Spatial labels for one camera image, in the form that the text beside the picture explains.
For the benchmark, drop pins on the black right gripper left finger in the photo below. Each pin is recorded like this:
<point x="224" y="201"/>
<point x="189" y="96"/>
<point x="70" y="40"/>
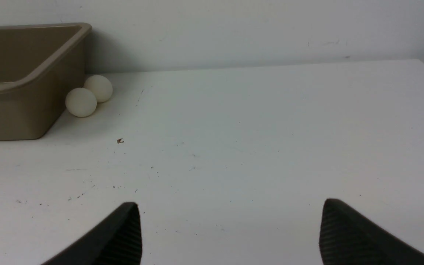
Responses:
<point x="116" y="240"/>

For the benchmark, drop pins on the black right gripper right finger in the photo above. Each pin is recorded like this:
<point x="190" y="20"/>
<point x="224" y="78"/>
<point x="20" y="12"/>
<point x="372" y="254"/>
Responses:
<point x="349" y="238"/>

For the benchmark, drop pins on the white table-tennis ball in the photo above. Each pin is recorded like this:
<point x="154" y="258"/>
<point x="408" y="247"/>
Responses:
<point x="80" y="102"/>
<point x="100" y="86"/>

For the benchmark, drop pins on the tan plastic bin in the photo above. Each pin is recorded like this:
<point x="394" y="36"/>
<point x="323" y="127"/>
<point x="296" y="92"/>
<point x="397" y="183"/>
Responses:
<point x="39" y="66"/>

